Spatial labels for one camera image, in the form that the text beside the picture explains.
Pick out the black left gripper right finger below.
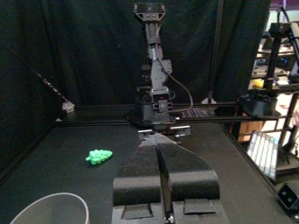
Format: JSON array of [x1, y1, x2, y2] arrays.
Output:
[[156, 134, 231, 224]]

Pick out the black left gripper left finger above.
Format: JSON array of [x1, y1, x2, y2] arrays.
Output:
[[111, 133, 166, 224]]

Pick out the grey bowl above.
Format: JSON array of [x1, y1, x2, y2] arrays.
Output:
[[8, 192, 91, 224]]

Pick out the green toy grape bunch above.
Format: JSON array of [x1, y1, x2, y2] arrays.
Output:
[[84, 149, 115, 166]]

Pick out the grey striped panel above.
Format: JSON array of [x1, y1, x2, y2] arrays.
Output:
[[246, 129, 281, 182]]

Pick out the black box with lenses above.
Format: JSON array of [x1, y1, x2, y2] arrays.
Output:
[[275, 181, 299, 221]]

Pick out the yellow object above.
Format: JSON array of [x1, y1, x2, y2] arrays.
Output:
[[251, 78, 267, 89]]

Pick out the black cloth curtain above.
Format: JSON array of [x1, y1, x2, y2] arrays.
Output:
[[0, 0, 273, 176]]

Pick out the black horizontal frame rail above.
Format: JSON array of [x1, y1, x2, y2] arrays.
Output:
[[54, 100, 295, 127]]

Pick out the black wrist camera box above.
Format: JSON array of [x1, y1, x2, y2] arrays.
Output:
[[150, 89, 174, 113]]

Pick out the silver post foot bracket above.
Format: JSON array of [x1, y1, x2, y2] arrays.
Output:
[[200, 90, 219, 105]]

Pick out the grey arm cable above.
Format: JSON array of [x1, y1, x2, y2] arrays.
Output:
[[156, 57, 195, 114]]

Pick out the white corner bracket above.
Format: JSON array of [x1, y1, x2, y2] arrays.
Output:
[[60, 101, 78, 114]]

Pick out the black vertical frame post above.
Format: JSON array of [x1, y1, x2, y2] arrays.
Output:
[[210, 0, 227, 101]]

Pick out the thin diagonal frame rod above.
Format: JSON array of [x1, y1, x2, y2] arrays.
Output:
[[0, 40, 71, 103]]

